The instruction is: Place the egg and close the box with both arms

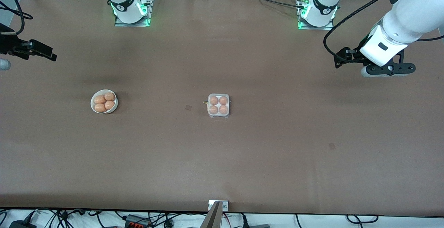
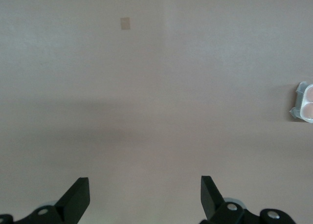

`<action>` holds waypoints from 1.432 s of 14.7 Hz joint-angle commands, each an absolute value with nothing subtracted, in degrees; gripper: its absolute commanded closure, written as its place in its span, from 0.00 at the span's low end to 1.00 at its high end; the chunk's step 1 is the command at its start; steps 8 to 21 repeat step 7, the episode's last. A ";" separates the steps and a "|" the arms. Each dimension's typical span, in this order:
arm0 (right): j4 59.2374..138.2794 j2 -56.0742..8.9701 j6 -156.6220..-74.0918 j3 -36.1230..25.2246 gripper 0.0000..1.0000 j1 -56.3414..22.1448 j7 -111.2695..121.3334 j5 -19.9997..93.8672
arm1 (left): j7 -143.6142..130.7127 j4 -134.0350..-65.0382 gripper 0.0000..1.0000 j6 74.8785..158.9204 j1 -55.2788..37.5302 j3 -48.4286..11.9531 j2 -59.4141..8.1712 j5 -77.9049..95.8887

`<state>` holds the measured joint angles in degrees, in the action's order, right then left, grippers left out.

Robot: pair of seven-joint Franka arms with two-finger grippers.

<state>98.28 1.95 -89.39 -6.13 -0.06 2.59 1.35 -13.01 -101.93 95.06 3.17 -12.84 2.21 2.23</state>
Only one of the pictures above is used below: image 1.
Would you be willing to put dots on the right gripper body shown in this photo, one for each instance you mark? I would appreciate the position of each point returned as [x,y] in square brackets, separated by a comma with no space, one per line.
[10,44]

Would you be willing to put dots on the clear plastic egg carton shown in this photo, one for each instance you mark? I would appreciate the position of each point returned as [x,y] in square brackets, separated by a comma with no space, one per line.
[218,116]

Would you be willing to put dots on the brown egg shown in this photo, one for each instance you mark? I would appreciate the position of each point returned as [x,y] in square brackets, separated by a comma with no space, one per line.
[109,96]
[109,105]
[223,100]
[223,109]
[100,99]
[214,100]
[213,109]
[100,108]

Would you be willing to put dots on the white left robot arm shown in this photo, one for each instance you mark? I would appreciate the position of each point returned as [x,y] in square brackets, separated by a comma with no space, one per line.
[409,13]

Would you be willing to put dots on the white round bowl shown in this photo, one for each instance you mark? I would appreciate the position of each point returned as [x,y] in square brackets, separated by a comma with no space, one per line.
[92,104]

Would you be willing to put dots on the black power adapter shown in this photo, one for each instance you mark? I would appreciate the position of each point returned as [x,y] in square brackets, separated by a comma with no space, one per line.
[20,225]

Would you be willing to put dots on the black orange power strip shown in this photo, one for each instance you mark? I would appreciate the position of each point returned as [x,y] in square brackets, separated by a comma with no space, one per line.
[133,219]

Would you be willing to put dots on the black left camera mount bracket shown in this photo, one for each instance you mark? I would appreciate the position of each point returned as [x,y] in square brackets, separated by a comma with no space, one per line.
[400,68]

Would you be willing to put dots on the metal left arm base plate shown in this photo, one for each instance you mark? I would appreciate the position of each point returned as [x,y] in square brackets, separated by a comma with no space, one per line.
[327,27]

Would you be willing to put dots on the small metal edge bracket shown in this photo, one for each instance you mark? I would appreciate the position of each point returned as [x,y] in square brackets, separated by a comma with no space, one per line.
[224,205]

